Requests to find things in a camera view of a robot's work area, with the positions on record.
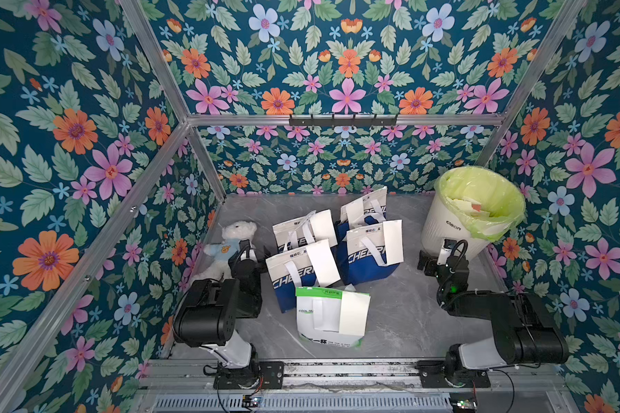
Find green white takeout bag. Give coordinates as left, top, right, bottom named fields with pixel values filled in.
left=296, top=287, right=365, bottom=348

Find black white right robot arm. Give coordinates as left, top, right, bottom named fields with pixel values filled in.
left=416, top=239, right=569, bottom=388

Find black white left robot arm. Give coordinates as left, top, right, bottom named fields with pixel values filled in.
left=172, top=240, right=284, bottom=393

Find back left blue white bag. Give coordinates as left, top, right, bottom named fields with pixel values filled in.
left=273, top=211, right=317, bottom=252

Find blue white bag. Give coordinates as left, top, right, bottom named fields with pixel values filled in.
left=266, top=245, right=319, bottom=313
left=340, top=187, right=388, bottom=229
left=336, top=221, right=400, bottom=285
left=273, top=211, right=317, bottom=252

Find back right blue white bag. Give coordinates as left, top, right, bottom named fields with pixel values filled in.
left=340, top=187, right=388, bottom=229

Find front left blue white bag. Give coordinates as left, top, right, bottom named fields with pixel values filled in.
left=266, top=245, right=319, bottom=313

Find white teddy bear blue shirt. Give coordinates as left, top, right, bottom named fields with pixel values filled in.
left=189, top=221, right=258, bottom=283

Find paper scraps in bin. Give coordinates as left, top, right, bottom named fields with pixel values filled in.
left=447, top=198, right=502, bottom=222

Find white trash bin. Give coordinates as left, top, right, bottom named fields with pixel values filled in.
left=421, top=194, right=506, bottom=259

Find black wall hook rail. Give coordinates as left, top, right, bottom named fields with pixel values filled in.
left=288, top=114, right=398, bottom=128

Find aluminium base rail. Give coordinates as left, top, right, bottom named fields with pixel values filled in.
left=133, top=358, right=579, bottom=412

